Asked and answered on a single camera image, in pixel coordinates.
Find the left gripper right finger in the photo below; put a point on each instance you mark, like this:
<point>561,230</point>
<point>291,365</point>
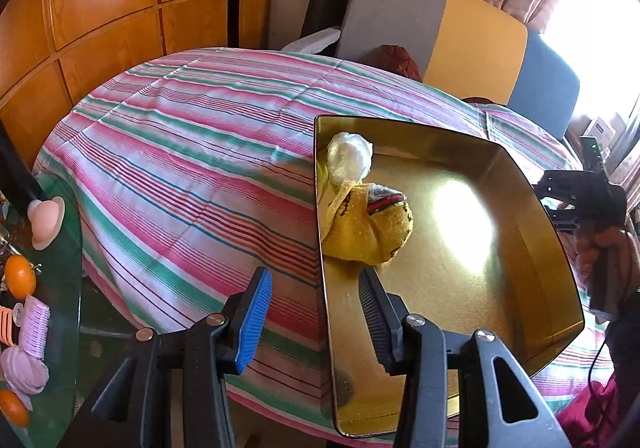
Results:
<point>383,313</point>

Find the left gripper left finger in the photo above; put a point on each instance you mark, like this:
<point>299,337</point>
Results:
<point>246,313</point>

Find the gold metal tray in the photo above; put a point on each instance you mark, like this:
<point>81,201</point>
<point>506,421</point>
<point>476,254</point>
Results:
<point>482,254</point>

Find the white plastic bag ball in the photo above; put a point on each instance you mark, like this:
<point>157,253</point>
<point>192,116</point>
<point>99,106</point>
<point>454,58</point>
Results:
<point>348,158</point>

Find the person's right hand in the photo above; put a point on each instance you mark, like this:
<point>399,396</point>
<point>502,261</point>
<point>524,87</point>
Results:
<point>589,246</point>

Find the white product box on desk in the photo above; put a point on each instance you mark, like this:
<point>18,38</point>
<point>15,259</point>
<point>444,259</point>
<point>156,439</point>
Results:
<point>601,131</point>

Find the striped bedsheet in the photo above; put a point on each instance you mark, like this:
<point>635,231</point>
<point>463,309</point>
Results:
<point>193,169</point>

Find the tricolour armchair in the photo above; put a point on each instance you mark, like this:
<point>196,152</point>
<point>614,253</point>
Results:
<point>466,48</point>

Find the pink hair roller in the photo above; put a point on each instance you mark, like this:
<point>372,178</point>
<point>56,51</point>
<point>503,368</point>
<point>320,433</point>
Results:
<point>34,328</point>

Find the pink suction cup toy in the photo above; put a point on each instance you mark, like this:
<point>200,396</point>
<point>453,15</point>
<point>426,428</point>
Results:
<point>46,219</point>

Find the orange tangerine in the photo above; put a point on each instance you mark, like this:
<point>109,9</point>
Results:
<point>19,276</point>

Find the dark red cloth on chair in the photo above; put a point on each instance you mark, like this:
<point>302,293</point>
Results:
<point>395,59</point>

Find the wooden wardrobe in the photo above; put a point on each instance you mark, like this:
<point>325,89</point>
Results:
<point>55,52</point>

